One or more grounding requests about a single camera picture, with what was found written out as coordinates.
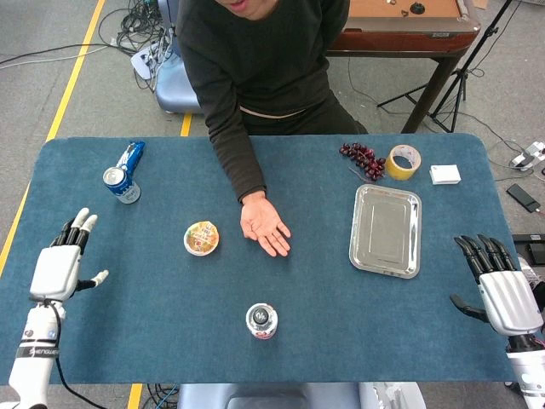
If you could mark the black tripod stand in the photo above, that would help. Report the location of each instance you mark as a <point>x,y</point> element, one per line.
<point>457,76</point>

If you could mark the bunch of dark red grapes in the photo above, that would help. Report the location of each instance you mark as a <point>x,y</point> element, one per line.
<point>365,160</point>

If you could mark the small round food cup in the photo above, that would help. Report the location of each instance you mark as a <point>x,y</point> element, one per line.
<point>202,238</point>

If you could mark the bottle with black cap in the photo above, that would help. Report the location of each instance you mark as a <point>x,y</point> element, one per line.
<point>262,320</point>

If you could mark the brown wooden pool table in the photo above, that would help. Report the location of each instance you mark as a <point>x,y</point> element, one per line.
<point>409,30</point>

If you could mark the white card box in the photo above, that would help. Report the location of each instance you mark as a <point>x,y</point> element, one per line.
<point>445,174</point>

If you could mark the blue snack packet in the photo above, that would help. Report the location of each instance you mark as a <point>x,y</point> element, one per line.
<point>131,157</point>

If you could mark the white power strip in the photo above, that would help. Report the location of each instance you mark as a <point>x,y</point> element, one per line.
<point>145,59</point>

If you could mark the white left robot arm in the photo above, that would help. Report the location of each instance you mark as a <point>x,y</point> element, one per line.
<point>36,353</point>

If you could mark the blue table cloth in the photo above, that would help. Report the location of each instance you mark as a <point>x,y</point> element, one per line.
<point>170,298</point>

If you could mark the person in dark sweater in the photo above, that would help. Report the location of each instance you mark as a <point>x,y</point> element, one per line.
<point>264,64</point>

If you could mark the blue grey chair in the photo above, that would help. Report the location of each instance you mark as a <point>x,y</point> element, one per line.
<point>174,81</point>

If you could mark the black phone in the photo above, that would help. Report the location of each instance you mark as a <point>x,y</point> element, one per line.
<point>523,197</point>

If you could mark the yellow tape roll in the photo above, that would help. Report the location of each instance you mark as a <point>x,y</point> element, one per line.
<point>403,162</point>

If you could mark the blue drink can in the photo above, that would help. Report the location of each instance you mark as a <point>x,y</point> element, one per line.
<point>122,185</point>

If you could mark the white plug adapter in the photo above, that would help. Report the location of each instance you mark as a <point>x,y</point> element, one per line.
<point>528,157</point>

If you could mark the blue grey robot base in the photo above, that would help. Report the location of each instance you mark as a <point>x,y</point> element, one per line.
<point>298,396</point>

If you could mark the person's bare hand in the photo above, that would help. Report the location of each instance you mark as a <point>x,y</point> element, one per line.
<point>265,226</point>

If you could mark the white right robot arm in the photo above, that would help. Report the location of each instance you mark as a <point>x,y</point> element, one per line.
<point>526,366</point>

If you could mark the black box device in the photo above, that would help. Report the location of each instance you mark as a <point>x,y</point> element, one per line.
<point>530,245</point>

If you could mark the silver metal tray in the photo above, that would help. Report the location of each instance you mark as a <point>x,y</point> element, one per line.
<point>386,230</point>

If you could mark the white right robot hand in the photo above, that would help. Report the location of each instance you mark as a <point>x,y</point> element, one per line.
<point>502,298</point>

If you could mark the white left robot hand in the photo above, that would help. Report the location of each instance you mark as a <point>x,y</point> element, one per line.
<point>57,266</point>

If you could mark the person's dark-sleeved forearm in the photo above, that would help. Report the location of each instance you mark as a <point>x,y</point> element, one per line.
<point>232,128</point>

